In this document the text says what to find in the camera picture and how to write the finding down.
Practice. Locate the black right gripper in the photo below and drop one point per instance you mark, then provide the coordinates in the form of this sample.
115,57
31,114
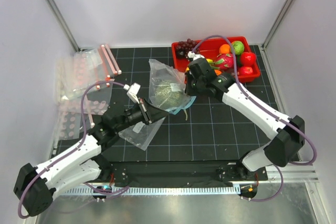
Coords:
189,90

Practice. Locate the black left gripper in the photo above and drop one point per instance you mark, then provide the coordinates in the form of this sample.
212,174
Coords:
150,114

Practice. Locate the clear zip bag white label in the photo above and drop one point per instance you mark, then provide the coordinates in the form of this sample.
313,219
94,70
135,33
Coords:
141,135

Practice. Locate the green netted melon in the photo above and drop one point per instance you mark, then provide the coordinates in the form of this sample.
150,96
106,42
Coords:
170,96

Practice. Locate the clear zip bag blue zipper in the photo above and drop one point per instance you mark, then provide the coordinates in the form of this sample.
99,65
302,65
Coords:
160,72

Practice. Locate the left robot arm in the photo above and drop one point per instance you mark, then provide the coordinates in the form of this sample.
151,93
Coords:
38,186

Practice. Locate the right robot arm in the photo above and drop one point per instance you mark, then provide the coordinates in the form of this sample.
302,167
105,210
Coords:
282,131

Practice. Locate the stack of pink zip bags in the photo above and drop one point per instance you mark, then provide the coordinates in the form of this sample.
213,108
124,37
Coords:
89,67

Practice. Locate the clear bag pink dots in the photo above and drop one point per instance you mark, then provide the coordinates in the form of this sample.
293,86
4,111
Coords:
69,123

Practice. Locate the orange tangerine front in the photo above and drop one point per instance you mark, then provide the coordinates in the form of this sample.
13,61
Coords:
218,72

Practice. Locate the orange tangerine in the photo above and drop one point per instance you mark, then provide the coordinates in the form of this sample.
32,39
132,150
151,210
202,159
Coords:
218,72
224,49

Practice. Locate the yellow banana bunch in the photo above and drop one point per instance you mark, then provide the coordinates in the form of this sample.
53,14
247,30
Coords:
210,61

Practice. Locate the pink dragon fruit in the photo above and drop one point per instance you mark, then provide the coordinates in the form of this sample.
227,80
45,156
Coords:
223,62

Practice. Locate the red plastic tray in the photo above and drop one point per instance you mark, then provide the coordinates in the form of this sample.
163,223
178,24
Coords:
210,50

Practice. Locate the purple grape bunch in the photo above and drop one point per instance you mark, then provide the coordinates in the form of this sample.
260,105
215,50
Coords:
183,48

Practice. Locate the orange tangerine back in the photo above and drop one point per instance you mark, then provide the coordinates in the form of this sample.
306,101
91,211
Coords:
224,49

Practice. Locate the red apple small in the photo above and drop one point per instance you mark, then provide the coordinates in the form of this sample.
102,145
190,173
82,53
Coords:
245,71

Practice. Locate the green cabbage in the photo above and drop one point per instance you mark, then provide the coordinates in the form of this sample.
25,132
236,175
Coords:
238,47

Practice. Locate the red apple large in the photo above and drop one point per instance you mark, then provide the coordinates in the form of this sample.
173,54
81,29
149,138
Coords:
248,59

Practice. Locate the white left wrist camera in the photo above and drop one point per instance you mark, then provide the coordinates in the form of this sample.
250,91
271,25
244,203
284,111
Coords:
132,91

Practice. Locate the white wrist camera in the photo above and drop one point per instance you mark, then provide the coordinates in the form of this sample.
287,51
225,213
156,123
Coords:
191,56
132,91

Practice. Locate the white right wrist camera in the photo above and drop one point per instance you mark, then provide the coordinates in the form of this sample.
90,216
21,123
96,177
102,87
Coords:
191,56

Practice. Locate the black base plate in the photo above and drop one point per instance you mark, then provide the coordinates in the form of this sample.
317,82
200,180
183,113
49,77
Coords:
178,174

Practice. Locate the aluminium slotted rail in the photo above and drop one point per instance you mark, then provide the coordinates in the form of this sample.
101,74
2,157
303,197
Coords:
138,191

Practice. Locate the right aluminium corner post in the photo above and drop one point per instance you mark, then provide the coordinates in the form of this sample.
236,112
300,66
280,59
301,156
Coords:
279,19

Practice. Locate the aluminium corner post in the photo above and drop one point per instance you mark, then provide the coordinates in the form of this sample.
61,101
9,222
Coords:
279,19
63,24

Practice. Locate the left aluminium corner post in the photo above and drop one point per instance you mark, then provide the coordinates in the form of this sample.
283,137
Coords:
63,24

